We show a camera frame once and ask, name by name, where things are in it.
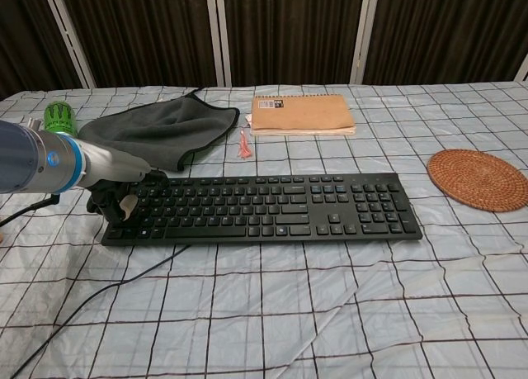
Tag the white screen frame post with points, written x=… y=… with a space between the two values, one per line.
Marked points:
x=363 y=32
x=521 y=71
x=70 y=36
x=220 y=32

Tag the dark brown screen panel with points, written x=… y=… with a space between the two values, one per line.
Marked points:
x=449 y=28
x=293 y=32
x=144 y=32
x=24 y=32

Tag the black computer keyboard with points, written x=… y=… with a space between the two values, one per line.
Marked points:
x=272 y=214

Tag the blue checked tablecloth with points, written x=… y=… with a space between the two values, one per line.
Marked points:
x=288 y=304

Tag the pink tassel bookmark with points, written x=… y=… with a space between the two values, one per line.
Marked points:
x=245 y=145

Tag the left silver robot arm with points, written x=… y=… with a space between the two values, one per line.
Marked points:
x=37 y=160

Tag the brown kraft spiral notebook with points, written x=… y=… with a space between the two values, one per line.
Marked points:
x=303 y=115

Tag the green energy drink can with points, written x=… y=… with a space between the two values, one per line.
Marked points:
x=61 y=117

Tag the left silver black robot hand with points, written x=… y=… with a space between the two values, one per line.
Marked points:
x=115 y=164

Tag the round woven rattan coaster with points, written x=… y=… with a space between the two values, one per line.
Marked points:
x=472 y=181

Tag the grey microfibre cloth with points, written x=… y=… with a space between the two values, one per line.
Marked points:
x=165 y=131

